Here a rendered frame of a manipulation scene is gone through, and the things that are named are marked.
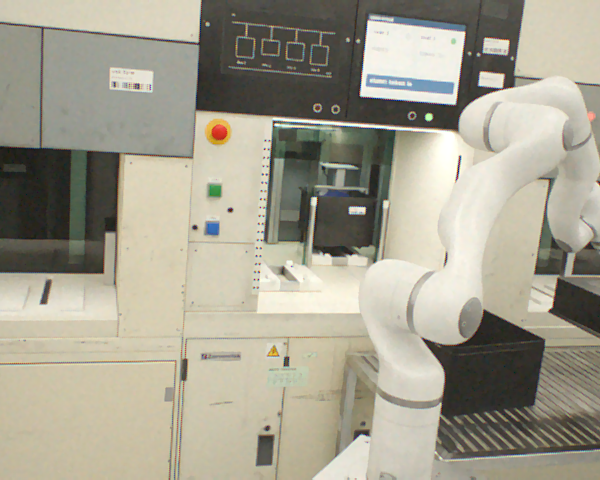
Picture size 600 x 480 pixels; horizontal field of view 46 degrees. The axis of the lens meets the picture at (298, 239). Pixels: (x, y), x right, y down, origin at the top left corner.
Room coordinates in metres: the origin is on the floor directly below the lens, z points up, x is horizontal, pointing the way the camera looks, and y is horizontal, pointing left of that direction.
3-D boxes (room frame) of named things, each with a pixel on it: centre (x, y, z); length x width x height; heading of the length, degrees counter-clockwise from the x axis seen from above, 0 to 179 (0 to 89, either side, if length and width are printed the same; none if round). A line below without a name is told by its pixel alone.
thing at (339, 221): (2.55, -0.13, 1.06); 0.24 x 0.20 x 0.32; 107
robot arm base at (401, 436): (1.21, -0.23, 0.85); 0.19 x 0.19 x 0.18
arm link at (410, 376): (1.23, -0.21, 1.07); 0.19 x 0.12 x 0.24; 44
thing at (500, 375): (1.70, -0.44, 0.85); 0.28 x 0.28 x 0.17; 25
